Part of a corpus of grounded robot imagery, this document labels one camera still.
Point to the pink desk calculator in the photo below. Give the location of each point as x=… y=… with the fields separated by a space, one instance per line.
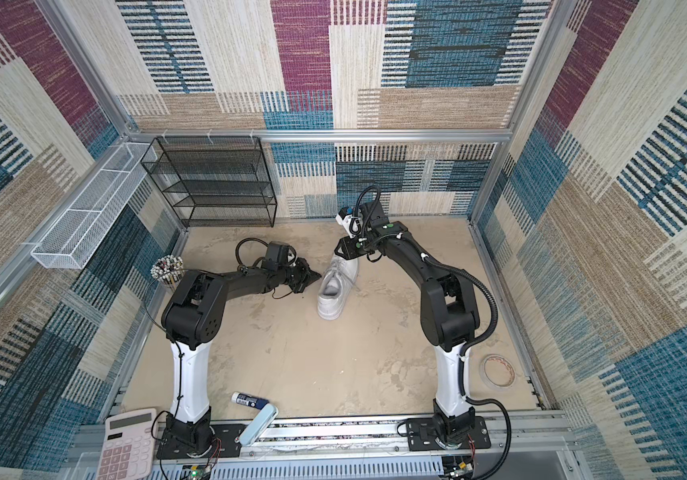
x=127 y=447

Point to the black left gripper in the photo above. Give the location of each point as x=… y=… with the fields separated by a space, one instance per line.
x=307 y=275

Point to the clear tape roll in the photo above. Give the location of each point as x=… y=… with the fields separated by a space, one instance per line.
x=497 y=372

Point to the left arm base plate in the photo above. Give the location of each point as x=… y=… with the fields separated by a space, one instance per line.
x=216 y=440

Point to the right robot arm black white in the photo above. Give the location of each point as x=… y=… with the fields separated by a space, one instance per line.
x=449 y=313

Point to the black wire mesh shelf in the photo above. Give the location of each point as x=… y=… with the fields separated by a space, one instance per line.
x=213 y=181

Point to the white wire mesh basket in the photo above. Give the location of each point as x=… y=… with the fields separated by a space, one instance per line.
x=78 y=232

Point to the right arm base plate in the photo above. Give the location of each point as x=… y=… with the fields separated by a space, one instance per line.
x=430 y=434

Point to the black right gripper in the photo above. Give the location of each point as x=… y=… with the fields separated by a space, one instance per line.
x=348 y=252

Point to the white leather sneaker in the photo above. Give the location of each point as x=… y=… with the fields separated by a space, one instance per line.
x=336 y=285

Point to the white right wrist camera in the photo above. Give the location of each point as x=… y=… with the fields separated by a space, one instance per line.
x=350 y=222

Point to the blue white glue stick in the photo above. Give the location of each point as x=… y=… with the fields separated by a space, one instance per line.
x=248 y=400

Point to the cup of coloured pencils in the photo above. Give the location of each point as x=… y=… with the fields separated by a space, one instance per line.
x=168 y=270

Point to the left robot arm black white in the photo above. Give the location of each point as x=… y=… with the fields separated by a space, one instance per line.
x=193 y=317

